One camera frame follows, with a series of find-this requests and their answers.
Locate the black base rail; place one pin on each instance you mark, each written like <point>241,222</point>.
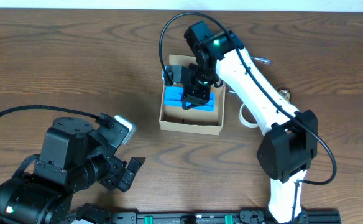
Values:
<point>91,214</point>

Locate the blue plastic case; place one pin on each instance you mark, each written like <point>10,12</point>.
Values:
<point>173,97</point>

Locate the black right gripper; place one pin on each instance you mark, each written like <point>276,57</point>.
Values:
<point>196,98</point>

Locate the yellow correction tape dispenser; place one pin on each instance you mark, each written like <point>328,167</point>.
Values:
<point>285,93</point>

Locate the brown cardboard box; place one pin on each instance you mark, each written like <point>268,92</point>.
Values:
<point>172,118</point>

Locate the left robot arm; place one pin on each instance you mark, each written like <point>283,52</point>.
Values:
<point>74,156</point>

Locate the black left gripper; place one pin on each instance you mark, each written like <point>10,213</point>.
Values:
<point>122,179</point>

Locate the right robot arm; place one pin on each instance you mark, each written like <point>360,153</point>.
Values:
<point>286,150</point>

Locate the white masking tape roll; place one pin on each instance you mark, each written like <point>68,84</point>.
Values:
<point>244,121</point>

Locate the blue ballpoint pen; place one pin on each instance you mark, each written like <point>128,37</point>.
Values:
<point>261,60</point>

